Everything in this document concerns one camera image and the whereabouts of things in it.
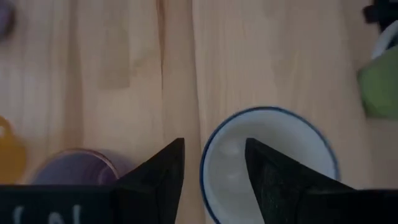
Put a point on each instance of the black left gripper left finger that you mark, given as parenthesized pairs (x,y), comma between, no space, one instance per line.
(155,193)

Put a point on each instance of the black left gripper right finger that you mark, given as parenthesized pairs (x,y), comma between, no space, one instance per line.
(286,193)

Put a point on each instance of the dark mug brown inside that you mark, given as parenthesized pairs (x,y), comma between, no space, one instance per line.
(380,43)

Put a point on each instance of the white enamel mug blue rim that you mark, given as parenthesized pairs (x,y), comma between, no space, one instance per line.
(280,140)

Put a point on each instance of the green mug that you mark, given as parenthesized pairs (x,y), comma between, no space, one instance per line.
(381,87)

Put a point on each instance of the yellow mug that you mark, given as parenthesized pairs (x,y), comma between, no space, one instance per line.
(11,158)

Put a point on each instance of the ribbed mauve mug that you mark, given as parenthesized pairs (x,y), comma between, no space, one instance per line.
(4,18)

